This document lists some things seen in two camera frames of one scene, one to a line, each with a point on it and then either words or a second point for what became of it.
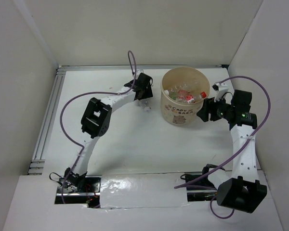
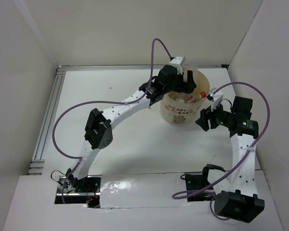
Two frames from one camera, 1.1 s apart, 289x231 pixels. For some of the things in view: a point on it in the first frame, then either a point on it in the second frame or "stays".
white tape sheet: [151, 190] stays
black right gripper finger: [203, 114] to [203, 122]
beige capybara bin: [183, 90] stays
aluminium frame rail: [37, 164] stays
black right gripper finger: [208, 103] to [205, 113]
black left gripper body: [147, 92] to [177, 84]
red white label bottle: [178, 94] to [180, 99]
